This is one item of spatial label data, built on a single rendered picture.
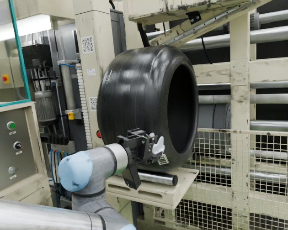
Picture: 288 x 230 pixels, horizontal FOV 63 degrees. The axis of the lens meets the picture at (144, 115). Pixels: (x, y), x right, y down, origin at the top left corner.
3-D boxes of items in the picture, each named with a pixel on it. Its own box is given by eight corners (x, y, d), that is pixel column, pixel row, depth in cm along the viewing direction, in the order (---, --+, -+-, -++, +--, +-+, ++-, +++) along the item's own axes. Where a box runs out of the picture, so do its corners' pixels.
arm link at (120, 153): (114, 181, 56) (92, 168, 60) (127, 175, 59) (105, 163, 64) (119, 152, 54) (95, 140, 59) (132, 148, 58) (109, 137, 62)
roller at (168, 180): (108, 164, 115) (113, 165, 119) (106, 174, 114) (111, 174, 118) (174, 175, 98) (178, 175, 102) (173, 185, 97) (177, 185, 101)
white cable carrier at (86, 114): (88, 151, 131) (75, 64, 121) (93, 148, 135) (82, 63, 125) (94, 152, 129) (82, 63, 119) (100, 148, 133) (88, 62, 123)
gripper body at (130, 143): (160, 135, 67) (132, 143, 57) (155, 163, 69) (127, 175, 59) (139, 127, 71) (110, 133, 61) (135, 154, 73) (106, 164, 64)
